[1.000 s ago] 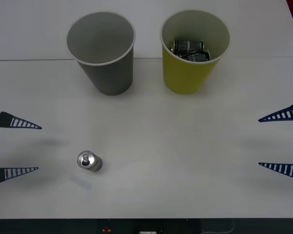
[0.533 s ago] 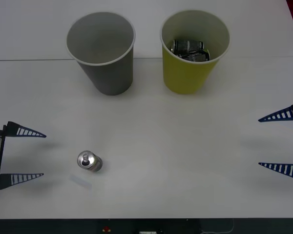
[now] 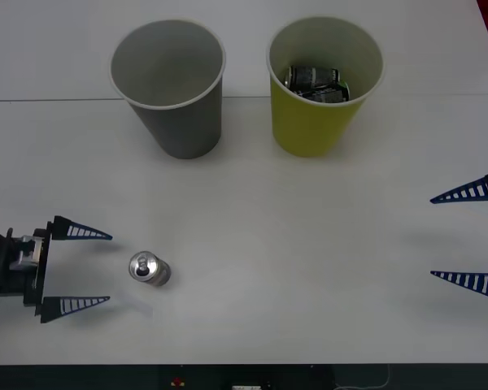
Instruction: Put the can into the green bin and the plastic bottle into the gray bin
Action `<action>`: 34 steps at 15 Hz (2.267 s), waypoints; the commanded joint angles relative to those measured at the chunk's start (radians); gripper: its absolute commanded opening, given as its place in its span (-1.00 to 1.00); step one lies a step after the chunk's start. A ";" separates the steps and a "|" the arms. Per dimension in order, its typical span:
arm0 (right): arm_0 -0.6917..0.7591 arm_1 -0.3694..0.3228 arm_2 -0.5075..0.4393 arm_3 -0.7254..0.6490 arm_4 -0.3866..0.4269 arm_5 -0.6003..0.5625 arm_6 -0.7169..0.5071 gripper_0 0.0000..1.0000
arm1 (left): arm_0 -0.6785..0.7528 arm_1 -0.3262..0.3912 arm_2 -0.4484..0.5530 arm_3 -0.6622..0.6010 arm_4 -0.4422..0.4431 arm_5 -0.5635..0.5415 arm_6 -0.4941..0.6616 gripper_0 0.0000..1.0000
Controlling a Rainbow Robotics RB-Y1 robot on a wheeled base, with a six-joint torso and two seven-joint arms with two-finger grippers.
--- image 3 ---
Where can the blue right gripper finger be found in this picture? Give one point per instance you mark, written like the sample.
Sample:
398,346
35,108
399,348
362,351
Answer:
477,189
482,282

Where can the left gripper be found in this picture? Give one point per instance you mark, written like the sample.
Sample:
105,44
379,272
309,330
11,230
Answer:
40,284

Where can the black can with round emblem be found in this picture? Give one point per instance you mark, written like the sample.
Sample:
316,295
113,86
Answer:
156,274

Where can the red button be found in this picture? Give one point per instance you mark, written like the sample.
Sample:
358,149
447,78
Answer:
177,382

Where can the black can green patch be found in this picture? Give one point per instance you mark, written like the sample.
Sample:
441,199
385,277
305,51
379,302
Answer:
329,94

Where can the yellow-green plastic waste bin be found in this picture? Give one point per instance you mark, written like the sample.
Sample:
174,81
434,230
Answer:
309,130

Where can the grey plastic waste bin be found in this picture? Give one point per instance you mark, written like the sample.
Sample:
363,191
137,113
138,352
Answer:
179,130

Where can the black can white print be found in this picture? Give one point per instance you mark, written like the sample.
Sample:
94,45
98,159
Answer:
313,76

